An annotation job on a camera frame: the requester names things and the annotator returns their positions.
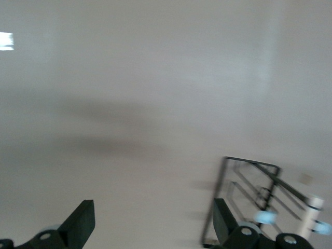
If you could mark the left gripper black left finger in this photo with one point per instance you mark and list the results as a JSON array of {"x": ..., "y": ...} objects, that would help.
[{"x": 77, "y": 228}]

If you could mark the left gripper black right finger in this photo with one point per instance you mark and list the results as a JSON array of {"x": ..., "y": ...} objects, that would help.
[{"x": 223, "y": 223}]

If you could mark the small square tape mark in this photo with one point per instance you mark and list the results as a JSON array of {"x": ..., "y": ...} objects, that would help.
[{"x": 307, "y": 179}]

